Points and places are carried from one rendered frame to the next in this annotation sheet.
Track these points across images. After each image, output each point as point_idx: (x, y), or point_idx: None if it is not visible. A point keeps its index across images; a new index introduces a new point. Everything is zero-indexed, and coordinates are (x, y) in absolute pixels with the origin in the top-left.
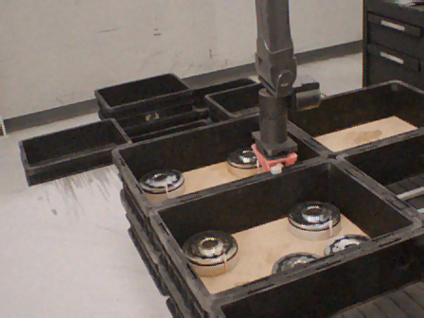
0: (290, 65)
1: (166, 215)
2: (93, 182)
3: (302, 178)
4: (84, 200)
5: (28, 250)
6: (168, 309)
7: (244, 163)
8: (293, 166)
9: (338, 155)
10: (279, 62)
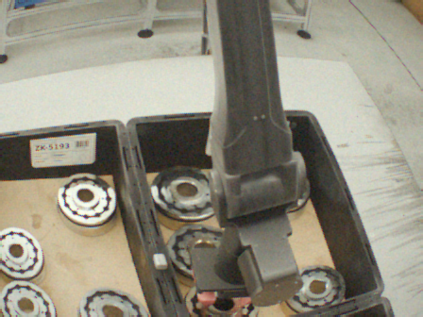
0: (223, 179)
1: (116, 141)
2: (396, 182)
3: (157, 302)
4: (362, 173)
5: None
6: None
7: None
8: (172, 290)
9: None
10: (214, 150)
